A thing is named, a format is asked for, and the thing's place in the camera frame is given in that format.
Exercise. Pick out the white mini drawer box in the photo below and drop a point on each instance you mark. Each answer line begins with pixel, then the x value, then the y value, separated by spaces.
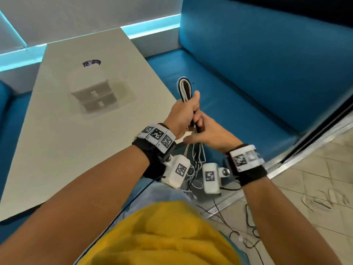
pixel 91 82

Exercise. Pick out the round purple sticker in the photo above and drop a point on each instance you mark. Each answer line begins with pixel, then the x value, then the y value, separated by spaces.
pixel 91 62

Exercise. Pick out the silver metal floor rail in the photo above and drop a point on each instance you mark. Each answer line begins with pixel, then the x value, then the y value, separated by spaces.
pixel 303 157

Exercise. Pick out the cyan wall light strips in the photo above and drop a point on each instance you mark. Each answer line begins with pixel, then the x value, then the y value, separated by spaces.
pixel 16 59

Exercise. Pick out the blue sofa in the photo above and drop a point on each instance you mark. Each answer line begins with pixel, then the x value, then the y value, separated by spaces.
pixel 12 126
pixel 262 80

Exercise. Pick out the white table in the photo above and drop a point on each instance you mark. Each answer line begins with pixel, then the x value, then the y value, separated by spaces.
pixel 55 135

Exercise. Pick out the light blue jeans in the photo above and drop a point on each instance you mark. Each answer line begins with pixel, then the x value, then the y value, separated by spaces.
pixel 160 191

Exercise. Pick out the person's right forearm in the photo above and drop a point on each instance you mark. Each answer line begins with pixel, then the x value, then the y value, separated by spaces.
pixel 284 223

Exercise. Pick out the yellow shirt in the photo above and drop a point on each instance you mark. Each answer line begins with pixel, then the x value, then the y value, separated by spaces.
pixel 165 237

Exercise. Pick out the person's left forearm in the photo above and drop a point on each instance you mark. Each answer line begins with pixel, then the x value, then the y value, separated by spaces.
pixel 69 206

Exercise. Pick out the black marker wristband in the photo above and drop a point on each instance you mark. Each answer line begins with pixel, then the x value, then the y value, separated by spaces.
pixel 252 173
pixel 149 151

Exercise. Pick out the person's left hand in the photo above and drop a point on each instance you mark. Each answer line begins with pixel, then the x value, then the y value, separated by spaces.
pixel 180 118

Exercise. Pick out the person's right hand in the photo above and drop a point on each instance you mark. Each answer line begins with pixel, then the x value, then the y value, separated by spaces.
pixel 215 135

